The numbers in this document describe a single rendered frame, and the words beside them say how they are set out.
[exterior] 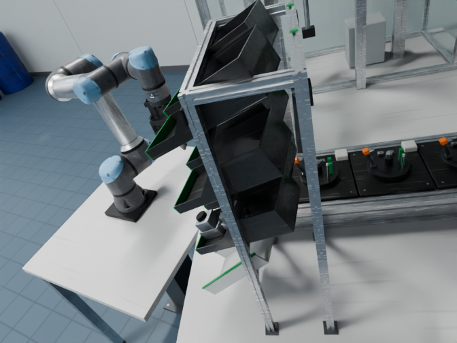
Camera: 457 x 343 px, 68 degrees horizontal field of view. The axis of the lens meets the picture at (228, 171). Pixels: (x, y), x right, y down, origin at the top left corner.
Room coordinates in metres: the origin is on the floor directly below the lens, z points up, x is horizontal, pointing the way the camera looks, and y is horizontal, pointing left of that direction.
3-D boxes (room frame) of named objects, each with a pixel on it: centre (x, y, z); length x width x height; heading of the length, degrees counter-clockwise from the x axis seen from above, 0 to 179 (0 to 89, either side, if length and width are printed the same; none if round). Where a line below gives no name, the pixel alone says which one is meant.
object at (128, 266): (1.22, 0.44, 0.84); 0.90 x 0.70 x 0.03; 143
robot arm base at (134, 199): (1.25, 0.48, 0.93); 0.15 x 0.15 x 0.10
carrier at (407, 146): (0.85, -0.56, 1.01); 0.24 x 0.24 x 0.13; 73
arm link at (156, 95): (1.01, 0.13, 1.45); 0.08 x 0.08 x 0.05
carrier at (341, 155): (0.92, -0.32, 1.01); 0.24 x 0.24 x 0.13; 73
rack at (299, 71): (0.61, -0.10, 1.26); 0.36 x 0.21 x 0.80; 163
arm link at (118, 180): (1.25, 0.47, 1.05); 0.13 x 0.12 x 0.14; 127
